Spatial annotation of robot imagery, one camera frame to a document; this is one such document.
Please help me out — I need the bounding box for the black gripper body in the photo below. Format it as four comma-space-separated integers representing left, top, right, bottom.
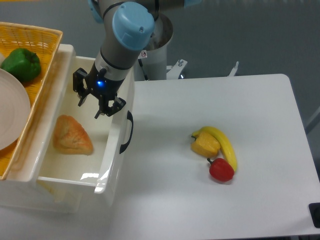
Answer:
72, 63, 126, 117

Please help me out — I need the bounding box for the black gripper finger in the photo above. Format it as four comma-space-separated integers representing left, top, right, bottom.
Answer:
77, 88, 91, 107
94, 97, 109, 119

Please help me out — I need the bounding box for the triangle bread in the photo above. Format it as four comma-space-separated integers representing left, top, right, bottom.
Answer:
52, 115, 94, 156

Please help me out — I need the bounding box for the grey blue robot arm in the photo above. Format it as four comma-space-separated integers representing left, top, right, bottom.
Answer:
73, 0, 200, 118

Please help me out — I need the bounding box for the white upper drawer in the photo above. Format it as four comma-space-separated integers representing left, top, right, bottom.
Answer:
38, 70, 135, 194

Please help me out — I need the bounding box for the white drawer cabinet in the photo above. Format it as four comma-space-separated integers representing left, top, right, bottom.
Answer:
0, 44, 121, 213

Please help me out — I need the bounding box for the green bell pepper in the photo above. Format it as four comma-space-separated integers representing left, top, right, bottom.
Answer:
0, 48, 42, 83

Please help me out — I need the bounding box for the yellow woven basket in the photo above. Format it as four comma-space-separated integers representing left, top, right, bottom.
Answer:
0, 22, 63, 180

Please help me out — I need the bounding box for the beige plate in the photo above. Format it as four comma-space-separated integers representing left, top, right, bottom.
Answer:
0, 69, 31, 149

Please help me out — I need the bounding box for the yellow bell pepper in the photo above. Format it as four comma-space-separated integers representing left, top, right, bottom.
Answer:
190, 131, 221, 158

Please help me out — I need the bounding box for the yellow banana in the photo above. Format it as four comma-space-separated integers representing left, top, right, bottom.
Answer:
191, 126, 238, 172

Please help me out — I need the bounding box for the red bell pepper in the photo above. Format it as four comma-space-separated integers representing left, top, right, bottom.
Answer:
206, 158, 235, 182

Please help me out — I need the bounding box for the black object at table edge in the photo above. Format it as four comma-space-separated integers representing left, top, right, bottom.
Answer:
308, 202, 320, 229

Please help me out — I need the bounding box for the black drawer handle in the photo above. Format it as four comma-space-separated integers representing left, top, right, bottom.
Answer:
119, 110, 134, 154

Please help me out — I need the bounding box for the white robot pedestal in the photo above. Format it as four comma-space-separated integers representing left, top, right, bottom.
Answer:
133, 13, 173, 81

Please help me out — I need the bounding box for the white table bracket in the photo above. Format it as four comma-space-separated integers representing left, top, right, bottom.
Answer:
166, 59, 188, 80

